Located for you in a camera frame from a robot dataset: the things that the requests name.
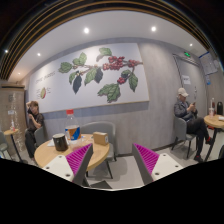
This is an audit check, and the black thermos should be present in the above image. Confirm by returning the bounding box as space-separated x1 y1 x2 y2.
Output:
217 102 223 115

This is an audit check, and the clear plastic bottle red cap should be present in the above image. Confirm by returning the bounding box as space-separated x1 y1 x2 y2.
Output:
65 109 81 142

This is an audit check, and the small cardboard box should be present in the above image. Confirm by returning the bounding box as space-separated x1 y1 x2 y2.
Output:
93 132 108 146

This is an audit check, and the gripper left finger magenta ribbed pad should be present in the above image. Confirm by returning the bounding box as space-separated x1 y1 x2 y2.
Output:
42 143 95 187

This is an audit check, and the grey door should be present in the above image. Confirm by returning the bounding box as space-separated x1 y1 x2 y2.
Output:
174 55 207 117

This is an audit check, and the round wooden table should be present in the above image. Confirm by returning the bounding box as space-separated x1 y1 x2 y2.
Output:
34 134 109 170
204 114 224 162

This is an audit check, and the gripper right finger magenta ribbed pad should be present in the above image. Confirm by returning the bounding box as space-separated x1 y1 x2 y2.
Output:
131 142 184 186

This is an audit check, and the small round side table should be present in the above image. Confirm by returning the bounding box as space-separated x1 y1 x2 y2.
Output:
3 129 23 163

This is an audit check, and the green exit sign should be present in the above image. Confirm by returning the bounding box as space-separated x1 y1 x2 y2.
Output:
184 52 191 58

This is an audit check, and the grey upholstered chair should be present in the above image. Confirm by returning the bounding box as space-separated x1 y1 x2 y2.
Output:
81 121 116 177

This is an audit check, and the clear plastic cup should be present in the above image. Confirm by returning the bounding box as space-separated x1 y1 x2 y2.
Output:
69 139 82 151

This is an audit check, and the grey chair left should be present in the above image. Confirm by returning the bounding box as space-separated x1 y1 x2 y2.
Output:
34 127 46 147

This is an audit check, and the cup on right table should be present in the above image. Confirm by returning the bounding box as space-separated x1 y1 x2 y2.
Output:
209 107 214 117

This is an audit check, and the black mug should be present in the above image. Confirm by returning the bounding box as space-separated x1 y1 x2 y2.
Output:
53 133 68 151

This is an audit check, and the white paper on table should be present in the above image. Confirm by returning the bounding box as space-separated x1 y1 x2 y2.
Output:
47 139 55 147

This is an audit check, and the grey chair right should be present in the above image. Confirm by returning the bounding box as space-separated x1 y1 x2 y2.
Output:
172 117 197 149

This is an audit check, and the coffee plant wall mural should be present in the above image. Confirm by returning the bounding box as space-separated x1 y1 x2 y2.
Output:
28 43 149 113

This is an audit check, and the seated person in black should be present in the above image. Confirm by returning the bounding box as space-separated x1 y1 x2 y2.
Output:
25 101 44 159

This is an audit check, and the round wooden table right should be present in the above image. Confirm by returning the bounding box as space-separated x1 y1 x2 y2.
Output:
204 114 224 162

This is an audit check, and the seated person white cap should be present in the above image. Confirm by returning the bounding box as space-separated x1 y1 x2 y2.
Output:
174 88 213 163

